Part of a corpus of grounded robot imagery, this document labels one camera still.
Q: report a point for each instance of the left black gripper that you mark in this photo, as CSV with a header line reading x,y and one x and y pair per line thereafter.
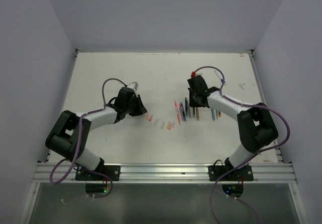
x,y
140,109

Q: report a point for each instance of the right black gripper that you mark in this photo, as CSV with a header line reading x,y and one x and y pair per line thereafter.
x,y
191,102

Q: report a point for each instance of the orange pen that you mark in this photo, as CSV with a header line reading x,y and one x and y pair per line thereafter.
x,y
197,114

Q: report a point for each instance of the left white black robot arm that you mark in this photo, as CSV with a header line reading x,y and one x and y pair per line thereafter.
x,y
69,135

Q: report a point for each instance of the teal pen right side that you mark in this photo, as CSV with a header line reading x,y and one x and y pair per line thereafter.
x,y
213,112

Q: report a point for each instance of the blue capped white pen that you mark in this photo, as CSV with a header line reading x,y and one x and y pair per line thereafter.
x,y
220,76

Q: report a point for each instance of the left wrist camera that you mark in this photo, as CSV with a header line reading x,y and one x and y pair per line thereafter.
x,y
133,85

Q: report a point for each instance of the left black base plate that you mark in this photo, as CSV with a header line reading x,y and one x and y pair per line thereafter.
x,y
103,172

